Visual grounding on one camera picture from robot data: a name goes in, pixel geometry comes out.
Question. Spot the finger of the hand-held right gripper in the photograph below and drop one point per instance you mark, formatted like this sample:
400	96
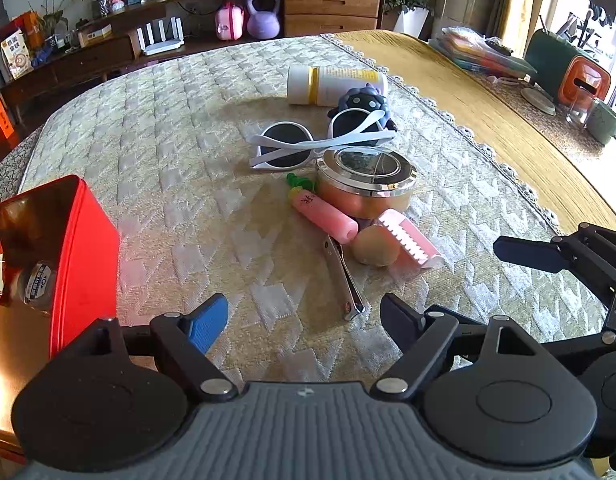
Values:
578	347
533	255

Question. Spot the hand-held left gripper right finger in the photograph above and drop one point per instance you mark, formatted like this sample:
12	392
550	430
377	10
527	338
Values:
395	315

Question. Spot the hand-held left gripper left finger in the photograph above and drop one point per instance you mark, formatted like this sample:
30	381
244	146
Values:
207	322

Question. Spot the silver nail clipper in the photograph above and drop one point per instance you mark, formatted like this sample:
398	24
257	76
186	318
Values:
340	275

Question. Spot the beige makeup sponge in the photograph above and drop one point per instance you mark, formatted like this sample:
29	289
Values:
375	247

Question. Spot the pink comb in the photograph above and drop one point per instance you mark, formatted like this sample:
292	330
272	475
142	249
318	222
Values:
413	240

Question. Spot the pink tube green cap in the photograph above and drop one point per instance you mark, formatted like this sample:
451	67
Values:
323	215

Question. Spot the red tin box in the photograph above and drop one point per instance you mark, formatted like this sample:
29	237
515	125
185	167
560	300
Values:
87	260

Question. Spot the white sunglasses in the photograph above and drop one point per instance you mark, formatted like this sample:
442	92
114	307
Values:
283	142

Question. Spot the green mug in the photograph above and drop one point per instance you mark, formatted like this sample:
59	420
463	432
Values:
603	122

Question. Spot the clear glass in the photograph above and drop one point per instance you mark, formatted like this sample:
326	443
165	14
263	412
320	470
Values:
579	110

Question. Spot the white round coaster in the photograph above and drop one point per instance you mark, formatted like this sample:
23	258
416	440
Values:
538	100

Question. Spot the small round labelled jar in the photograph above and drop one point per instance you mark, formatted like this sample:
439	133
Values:
37	285

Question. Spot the yellow tablecloth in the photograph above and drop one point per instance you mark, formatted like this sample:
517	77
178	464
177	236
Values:
463	90

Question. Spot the quilted beige mat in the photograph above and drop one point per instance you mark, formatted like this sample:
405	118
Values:
162	135

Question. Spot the bagged stack of folders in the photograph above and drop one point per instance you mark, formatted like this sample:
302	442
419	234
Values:
478	52

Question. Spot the blue sheep toy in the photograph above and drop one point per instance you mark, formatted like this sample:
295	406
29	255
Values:
363	100

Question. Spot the white bottle yellow band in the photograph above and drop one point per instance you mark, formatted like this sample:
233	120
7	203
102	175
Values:
333	85

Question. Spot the grey patterned table cover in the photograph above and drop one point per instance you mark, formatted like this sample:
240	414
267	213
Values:
7	165

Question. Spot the yellow curtain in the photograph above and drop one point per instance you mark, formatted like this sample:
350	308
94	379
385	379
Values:
528	0

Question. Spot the white router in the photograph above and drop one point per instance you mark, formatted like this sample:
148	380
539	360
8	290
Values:
160	45

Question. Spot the orange gift bag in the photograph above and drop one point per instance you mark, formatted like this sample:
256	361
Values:
0	122

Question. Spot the pink small case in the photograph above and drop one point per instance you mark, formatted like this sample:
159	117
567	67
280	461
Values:
230	22

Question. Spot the purple kettlebell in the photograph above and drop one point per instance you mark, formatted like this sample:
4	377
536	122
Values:
262	22

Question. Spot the small cardboard box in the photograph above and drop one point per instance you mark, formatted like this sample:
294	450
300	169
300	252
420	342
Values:
95	34

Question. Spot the wooden cabinet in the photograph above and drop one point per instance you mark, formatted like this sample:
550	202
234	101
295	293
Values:
328	2

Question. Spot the white orange snack bag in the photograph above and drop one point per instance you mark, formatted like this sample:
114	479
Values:
16	55

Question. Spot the small green plant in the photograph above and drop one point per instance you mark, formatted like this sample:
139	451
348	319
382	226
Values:
55	20

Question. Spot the red paper bag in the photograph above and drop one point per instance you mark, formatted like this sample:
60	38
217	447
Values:
30	27

